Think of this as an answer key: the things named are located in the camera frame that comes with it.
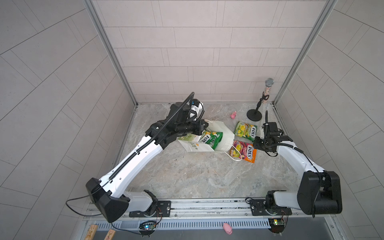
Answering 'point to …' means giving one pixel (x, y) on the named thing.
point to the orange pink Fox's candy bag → (247, 150)
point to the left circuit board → (147, 228)
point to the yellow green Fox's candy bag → (246, 130)
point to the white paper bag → (190, 141)
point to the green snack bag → (210, 138)
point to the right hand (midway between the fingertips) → (254, 142)
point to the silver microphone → (269, 83)
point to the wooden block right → (110, 235)
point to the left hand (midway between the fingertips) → (212, 124)
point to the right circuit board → (277, 225)
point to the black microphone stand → (255, 115)
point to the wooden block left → (92, 232)
